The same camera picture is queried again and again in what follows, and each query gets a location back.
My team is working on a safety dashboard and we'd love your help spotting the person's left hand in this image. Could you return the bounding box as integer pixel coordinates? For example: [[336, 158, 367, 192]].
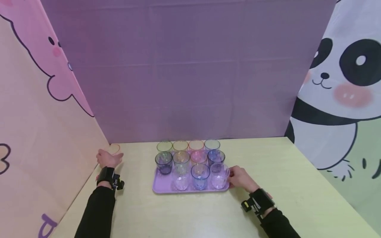
[[96, 149, 124, 169]]

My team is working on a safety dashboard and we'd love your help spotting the person's right hand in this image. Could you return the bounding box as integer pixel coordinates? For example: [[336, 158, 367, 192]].
[[228, 165, 261, 194]]

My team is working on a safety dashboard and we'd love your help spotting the person's left forearm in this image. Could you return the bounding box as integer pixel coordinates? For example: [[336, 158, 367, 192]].
[[73, 185, 117, 238]]

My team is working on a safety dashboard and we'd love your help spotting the person's right forearm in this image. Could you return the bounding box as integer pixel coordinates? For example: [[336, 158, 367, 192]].
[[260, 208, 302, 238]]

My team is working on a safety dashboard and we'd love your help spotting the black wrist band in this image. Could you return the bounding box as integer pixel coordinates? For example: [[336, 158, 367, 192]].
[[240, 188, 276, 221], [95, 166, 125, 192]]

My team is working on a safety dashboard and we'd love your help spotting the group of coloured glass tumblers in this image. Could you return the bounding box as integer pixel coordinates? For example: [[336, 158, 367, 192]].
[[154, 139, 231, 191]]

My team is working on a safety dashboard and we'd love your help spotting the purple plastic tray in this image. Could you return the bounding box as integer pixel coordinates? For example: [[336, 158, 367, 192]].
[[152, 150, 231, 194]]

